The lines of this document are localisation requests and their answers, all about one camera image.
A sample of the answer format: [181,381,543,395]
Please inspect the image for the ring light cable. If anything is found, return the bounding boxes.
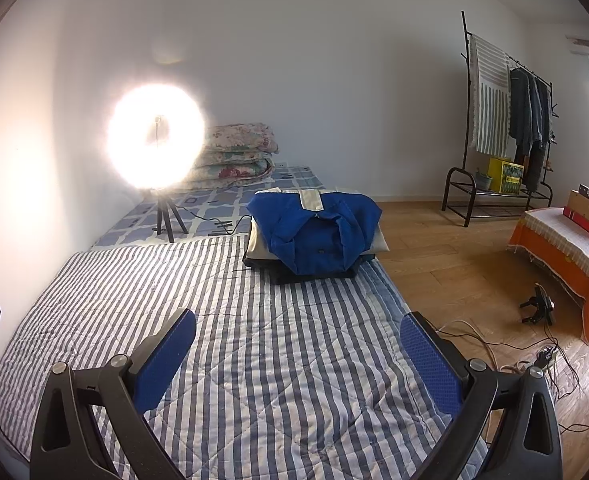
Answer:
[174,204,253,237]

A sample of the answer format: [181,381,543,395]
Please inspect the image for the cream and blue jacket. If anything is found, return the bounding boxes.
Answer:
[244,187,391,276]

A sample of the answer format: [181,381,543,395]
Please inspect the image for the striped towel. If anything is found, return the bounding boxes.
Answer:
[469,35,512,157]

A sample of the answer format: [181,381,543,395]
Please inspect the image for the dark hanging clothes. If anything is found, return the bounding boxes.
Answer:
[509,66,554,192]

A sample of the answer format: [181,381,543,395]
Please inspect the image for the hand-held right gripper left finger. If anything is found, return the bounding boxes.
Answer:
[29,308,198,480]

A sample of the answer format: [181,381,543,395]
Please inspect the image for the black clamp device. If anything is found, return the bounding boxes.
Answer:
[519,284,557,327]

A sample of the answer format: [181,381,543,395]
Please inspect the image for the black clothes rack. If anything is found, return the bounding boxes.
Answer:
[441,10,559,228]

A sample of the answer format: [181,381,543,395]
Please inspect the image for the pile of folded floral quilts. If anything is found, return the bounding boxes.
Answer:
[187,121,280,190]

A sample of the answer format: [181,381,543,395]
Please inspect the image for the dark hanging garment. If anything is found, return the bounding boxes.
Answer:
[242,252,376,287]

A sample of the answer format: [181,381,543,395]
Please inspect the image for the blue striped quilt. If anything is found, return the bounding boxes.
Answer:
[0,232,490,480]

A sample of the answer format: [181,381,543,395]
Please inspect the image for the blue patterned bed sheet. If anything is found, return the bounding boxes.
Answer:
[92,164,325,248]

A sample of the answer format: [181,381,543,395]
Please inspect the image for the bundle of floor cables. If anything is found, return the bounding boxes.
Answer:
[439,320,589,436]

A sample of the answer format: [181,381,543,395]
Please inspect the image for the yellow box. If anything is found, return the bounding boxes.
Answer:
[489,156,525,195]

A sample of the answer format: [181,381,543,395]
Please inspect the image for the table with orange cloth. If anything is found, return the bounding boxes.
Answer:
[507,206,589,346]

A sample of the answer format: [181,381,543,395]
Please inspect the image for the red box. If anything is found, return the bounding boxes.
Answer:
[563,206,589,242]

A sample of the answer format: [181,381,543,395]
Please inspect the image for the black tripod stand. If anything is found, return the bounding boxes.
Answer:
[153,115,190,244]

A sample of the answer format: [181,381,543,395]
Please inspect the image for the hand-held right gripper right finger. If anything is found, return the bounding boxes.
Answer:
[399,311,564,480]

